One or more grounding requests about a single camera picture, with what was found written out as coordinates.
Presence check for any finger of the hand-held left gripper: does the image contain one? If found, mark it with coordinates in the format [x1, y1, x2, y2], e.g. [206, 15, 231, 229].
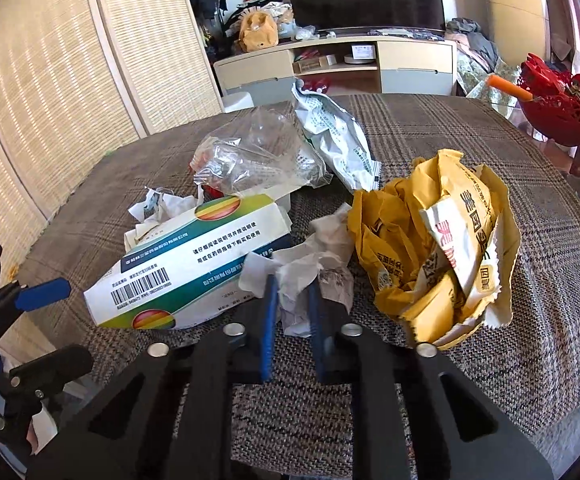
[0, 277, 72, 341]
[10, 344, 94, 398]

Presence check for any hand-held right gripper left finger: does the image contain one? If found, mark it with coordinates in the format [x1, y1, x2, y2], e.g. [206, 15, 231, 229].
[25, 274, 281, 480]

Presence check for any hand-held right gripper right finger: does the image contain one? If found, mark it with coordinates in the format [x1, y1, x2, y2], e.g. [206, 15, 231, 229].
[306, 280, 556, 480]

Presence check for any white tissue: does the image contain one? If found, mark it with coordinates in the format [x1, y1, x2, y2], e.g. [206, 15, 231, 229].
[240, 204, 356, 338]

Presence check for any yellow paper bag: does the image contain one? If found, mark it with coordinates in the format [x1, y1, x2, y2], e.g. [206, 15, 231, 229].
[347, 149, 521, 351]

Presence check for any white medicine box rainbow oval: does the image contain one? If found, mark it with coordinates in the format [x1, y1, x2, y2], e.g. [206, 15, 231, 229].
[84, 195, 293, 331]

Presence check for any crumpled printed paper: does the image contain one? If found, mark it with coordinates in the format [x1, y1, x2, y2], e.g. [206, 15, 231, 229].
[124, 186, 206, 253]

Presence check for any clear plastic bag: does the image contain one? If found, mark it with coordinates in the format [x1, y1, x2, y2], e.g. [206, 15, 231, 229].
[190, 107, 333, 198]

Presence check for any white foil packet green print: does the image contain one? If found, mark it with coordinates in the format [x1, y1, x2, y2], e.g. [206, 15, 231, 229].
[290, 79, 382, 193]

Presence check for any woven sliding door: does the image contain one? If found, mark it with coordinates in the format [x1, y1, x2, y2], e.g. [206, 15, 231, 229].
[0, 0, 143, 221]
[90, 0, 226, 136]

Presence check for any white stool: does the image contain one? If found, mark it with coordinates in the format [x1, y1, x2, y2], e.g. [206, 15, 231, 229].
[221, 91, 256, 113]

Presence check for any plaid tablecloth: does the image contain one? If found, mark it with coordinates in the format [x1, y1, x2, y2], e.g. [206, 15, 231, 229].
[17, 92, 580, 480]

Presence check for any flat cardboard box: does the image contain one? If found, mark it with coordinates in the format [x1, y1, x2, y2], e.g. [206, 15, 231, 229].
[295, 57, 336, 73]

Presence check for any beige television cabinet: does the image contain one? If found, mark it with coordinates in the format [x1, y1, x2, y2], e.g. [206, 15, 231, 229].
[213, 30, 458, 108]

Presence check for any floral cloth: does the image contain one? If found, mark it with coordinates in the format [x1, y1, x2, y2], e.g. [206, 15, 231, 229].
[457, 50, 523, 116]

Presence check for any yellow plush toy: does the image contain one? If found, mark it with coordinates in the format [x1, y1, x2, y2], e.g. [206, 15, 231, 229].
[237, 5, 279, 53]

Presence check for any pile of white plastic bags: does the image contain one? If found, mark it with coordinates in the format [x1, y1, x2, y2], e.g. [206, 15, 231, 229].
[265, 2, 317, 41]

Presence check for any red plastic basket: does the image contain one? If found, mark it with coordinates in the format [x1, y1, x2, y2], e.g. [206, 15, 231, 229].
[520, 52, 580, 147]

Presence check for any pile of grey clothes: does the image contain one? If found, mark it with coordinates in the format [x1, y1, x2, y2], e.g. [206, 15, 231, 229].
[445, 17, 501, 66]

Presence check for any beige standing air conditioner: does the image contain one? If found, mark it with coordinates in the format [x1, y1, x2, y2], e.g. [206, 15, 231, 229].
[480, 0, 553, 61]

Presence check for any orange tool handle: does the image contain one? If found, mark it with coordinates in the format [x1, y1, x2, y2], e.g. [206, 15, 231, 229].
[487, 75, 533, 101]

